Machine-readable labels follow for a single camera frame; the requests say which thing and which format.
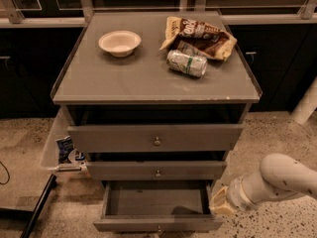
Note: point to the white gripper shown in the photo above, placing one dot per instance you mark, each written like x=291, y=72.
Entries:
x=235, y=194

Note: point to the grey bottom drawer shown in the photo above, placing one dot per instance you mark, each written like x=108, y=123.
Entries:
x=157, y=206

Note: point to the grey drawer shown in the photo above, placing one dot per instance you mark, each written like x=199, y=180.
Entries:
x=155, y=138
x=174, y=170
x=157, y=206

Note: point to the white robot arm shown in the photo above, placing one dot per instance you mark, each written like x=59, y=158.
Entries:
x=278, y=178

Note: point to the grey top drawer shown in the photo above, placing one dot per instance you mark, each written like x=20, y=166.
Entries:
x=155, y=138

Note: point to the grey drawer cabinet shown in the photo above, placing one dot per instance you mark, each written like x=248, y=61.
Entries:
x=140, y=89

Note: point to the grey middle drawer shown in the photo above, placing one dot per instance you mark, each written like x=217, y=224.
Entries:
x=174, y=170

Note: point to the silver green soda can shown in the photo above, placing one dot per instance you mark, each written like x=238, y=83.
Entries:
x=190, y=65

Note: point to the blue snack packet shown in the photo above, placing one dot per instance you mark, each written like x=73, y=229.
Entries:
x=65, y=147

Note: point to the clear plastic bin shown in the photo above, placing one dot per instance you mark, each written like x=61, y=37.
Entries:
x=50, y=156

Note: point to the brown chip bag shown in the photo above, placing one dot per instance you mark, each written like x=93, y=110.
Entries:
x=196, y=38

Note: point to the white paper bowl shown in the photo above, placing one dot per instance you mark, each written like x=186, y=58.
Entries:
x=119, y=44

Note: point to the white pipe post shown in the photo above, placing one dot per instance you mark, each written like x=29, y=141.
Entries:
x=306, y=105

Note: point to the black floor rail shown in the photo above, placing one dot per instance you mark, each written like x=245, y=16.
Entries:
x=30, y=217

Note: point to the metal window frame rail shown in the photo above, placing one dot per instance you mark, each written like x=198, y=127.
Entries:
x=48, y=13

